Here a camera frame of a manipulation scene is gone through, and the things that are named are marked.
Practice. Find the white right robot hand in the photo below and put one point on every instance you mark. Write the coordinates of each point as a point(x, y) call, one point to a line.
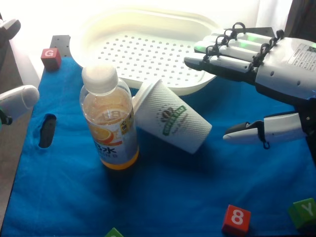
point(284, 66)

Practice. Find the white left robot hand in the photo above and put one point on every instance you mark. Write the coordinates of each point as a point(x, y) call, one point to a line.
point(17, 98)

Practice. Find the orange juice bottle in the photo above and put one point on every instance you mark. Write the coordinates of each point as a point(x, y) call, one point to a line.
point(111, 123)

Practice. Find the white paper coffee cup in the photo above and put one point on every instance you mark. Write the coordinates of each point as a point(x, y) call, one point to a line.
point(170, 116)

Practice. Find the white perforated plastic tray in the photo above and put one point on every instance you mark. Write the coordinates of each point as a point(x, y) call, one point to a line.
point(148, 56)

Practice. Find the red block letter G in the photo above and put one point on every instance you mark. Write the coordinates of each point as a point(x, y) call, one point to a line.
point(51, 58)

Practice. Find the green block letter Y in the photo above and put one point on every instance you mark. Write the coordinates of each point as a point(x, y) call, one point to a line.
point(303, 213)

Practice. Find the blue cloth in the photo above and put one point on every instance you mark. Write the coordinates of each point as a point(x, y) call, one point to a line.
point(185, 185)

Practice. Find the red block number 8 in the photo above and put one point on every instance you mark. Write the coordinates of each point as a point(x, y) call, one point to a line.
point(236, 218)

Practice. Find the green block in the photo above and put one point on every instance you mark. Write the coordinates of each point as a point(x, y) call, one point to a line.
point(114, 233)

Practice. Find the black metal bracket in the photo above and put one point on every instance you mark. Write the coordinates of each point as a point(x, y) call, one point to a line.
point(267, 30)

